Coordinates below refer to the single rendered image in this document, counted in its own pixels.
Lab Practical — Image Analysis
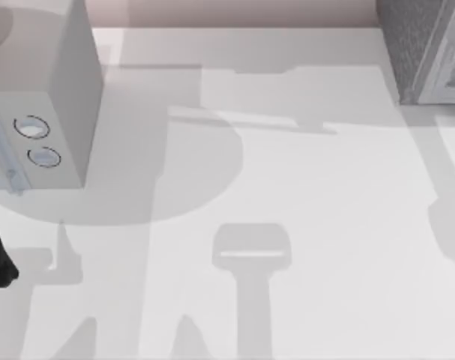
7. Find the pale microwave oven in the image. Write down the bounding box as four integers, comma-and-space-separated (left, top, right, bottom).
0, 0, 104, 197

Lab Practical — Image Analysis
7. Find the microwave oven knob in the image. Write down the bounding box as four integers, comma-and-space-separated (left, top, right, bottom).
13, 115, 51, 140
26, 146, 62, 169

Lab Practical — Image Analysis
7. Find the grey cabinet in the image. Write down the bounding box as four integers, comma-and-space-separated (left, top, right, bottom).
376, 0, 455, 107

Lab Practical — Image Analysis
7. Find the microwave oven door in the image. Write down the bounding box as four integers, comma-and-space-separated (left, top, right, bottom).
0, 97, 30, 197

